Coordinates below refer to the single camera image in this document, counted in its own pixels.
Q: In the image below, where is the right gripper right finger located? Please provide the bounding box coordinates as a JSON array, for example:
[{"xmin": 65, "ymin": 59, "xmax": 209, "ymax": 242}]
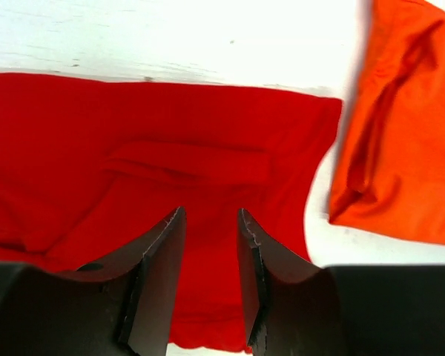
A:
[{"xmin": 237, "ymin": 209, "xmax": 445, "ymax": 355}]

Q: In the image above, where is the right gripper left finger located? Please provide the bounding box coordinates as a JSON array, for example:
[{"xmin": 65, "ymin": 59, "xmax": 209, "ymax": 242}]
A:
[{"xmin": 0, "ymin": 208, "xmax": 186, "ymax": 356}]

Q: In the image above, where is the red t shirt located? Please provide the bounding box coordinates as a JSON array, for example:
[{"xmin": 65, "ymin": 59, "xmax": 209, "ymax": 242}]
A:
[{"xmin": 0, "ymin": 73, "xmax": 343, "ymax": 352}]

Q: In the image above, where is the folded orange t shirt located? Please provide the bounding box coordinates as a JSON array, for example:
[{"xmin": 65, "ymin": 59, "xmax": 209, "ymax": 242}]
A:
[{"xmin": 329, "ymin": 1, "xmax": 445, "ymax": 245}]

